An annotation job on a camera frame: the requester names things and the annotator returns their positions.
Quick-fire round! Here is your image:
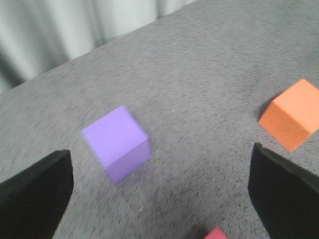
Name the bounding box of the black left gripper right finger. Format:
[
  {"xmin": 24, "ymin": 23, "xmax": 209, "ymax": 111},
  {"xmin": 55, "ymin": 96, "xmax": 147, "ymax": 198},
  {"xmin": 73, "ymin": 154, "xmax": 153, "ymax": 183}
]
[{"xmin": 248, "ymin": 143, "xmax": 319, "ymax": 239}]

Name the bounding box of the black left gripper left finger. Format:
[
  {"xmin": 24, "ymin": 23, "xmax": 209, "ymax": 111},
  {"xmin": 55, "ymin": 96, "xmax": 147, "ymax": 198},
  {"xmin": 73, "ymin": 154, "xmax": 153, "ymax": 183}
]
[{"xmin": 0, "ymin": 150, "xmax": 74, "ymax": 239}]

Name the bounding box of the orange foam cube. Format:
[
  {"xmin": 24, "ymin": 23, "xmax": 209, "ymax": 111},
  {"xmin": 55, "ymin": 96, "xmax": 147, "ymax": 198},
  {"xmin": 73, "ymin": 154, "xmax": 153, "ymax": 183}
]
[{"xmin": 259, "ymin": 79, "xmax": 319, "ymax": 152}]

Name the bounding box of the pink foam cube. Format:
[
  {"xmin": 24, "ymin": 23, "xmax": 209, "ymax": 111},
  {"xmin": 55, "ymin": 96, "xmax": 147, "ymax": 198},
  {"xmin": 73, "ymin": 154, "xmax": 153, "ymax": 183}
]
[{"xmin": 203, "ymin": 227, "xmax": 228, "ymax": 239}]

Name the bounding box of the purple foam cube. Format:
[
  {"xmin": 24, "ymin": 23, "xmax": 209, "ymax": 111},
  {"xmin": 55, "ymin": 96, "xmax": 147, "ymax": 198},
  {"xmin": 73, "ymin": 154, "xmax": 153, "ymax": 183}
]
[{"xmin": 81, "ymin": 106, "xmax": 152, "ymax": 184}]

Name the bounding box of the pale green curtain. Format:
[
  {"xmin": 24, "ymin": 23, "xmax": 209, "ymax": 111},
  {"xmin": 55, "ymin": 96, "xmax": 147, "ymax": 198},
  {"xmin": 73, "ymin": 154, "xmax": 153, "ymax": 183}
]
[{"xmin": 0, "ymin": 0, "xmax": 189, "ymax": 92}]

